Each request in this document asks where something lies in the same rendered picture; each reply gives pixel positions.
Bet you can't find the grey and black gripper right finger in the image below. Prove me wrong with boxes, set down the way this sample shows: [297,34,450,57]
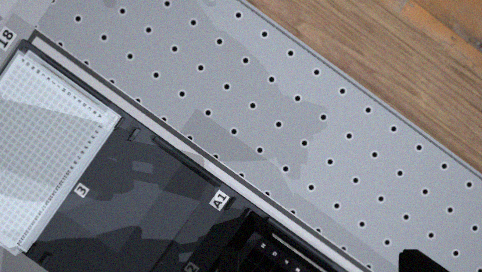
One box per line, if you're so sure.
[398,249,450,272]

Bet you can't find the grey metal base plate with grid of holes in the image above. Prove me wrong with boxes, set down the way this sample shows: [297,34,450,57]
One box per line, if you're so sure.
[35,0,482,272]

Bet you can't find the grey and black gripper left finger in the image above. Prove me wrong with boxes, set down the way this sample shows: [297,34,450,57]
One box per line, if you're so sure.
[217,247,239,272]

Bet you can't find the dark grey plate carrier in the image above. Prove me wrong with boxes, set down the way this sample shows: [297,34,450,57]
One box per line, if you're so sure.
[0,39,348,272]

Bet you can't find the black deep-well block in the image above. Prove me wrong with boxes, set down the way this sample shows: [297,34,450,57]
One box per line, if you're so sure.
[226,210,338,272]

